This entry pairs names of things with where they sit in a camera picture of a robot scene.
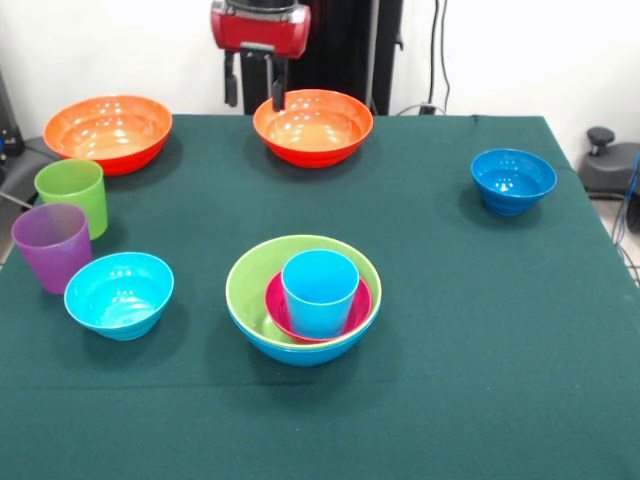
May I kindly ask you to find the grey stand foot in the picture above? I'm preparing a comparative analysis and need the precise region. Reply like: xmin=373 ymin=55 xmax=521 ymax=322
xmin=0 ymin=134 xmax=61 ymax=211
xmin=582 ymin=126 xmax=640 ymax=201

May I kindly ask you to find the blue cable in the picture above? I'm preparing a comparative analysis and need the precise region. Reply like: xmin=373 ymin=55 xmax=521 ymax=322
xmin=612 ymin=149 xmax=640 ymax=246

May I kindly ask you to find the large orange bowl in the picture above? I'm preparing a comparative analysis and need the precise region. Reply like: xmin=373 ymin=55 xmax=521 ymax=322
xmin=252 ymin=89 xmax=375 ymax=169
xmin=42 ymin=95 xmax=174 ymax=177

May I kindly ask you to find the large blue bowl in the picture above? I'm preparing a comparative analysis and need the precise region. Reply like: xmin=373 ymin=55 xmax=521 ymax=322
xmin=227 ymin=299 xmax=382 ymax=369

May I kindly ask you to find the large green bowl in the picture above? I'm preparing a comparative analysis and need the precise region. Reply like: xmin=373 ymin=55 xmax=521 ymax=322
xmin=225 ymin=234 xmax=383 ymax=347

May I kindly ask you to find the purple cup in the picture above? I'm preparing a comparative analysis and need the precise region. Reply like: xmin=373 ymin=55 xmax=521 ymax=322
xmin=10 ymin=202 xmax=94 ymax=296

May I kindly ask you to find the small light blue bowl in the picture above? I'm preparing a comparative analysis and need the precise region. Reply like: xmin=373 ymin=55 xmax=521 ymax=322
xmin=63 ymin=251 xmax=175 ymax=342

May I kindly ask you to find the black wall cable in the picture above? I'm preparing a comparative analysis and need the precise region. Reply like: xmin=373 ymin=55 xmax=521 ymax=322
xmin=430 ymin=0 xmax=452 ymax=114

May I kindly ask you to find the small pink bowl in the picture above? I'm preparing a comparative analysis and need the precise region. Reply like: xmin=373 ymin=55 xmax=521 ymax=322
xmin=263 ymin=272 xmax=374 ymax=345

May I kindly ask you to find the small dark blue bowl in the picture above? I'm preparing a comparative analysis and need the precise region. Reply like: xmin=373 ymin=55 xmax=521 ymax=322
xmin=469 ymin=148 xmax=558 ymax=217

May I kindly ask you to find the green cup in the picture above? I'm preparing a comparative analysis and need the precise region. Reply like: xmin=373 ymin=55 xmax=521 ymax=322
xmin=33 ymin=159 xmax=109 ymax=241

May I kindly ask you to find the dark green table cloth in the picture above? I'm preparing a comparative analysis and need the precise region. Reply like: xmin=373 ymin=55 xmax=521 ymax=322
xmin=0 ymin=114 xmax=640 ymax=480

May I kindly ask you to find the light blue cup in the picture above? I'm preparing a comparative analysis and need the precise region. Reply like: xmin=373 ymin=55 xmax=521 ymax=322
xmin=280 ymin=249 xmax=361 ymax=339

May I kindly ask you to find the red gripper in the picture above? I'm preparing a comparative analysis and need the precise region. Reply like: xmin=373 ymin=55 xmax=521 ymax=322
xmin=209 ymin=3 xmax=312 ymax=113

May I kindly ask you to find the black equipment box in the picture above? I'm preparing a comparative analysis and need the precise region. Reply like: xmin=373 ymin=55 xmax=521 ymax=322
xmin=0 ymin=69 xmax=25 ymax=159

